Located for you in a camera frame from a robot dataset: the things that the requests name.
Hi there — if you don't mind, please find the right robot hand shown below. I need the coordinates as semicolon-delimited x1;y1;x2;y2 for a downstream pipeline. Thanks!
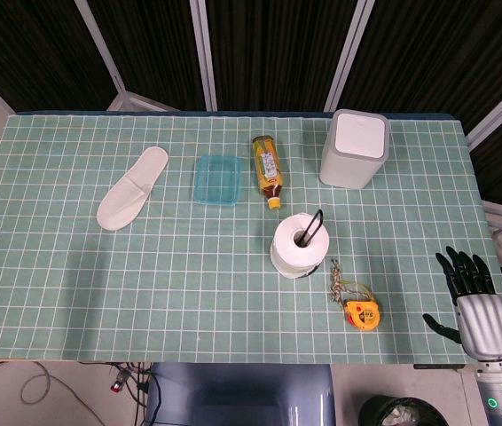
422;246;502;361

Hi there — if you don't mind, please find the white toilet paper roll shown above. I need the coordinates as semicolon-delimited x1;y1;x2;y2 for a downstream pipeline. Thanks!
270;212;330;280

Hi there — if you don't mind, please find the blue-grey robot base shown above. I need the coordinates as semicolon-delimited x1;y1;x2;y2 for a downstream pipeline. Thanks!
144;362;336;426

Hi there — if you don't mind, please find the green checkered tablecloth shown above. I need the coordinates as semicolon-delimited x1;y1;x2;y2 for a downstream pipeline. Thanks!
0;110;502;366

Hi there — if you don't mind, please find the yellow tape measure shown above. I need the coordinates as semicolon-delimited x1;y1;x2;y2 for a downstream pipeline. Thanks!
340;278;381;332

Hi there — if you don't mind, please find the black round waste bin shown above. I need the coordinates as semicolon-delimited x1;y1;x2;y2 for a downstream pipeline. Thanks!
359;394;450;426

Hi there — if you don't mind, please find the red-tipped power plug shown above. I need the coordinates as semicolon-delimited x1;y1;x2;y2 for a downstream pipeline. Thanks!
108;367;130;394

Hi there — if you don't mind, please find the white flat slipper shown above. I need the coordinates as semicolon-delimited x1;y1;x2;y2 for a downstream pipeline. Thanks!
96;146;170;232

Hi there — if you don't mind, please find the white square trash bin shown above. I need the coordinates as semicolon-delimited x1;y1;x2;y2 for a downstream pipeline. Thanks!
318;108;391;191

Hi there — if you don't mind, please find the tea bottle with yellow cap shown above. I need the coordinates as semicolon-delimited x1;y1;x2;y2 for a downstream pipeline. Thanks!
251;135;286;210

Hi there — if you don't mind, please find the clear blue-lidded plastic container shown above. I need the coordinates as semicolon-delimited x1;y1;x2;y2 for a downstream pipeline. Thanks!
193;154;243;208

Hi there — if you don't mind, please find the dark partition screen panel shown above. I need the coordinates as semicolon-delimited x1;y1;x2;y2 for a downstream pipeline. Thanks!
0;0;117;112
206;0;361;112
89;0;210;112
339;0;502;134

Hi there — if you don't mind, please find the grey floor cable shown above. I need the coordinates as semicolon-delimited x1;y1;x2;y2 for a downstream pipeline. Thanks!
20;361;106;426

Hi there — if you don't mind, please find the braided beige rope piece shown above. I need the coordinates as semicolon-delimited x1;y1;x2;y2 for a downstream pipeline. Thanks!
329;259;349;305

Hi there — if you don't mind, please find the black wire paper holder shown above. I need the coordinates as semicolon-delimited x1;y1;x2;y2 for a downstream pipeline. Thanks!
302;209;325;247

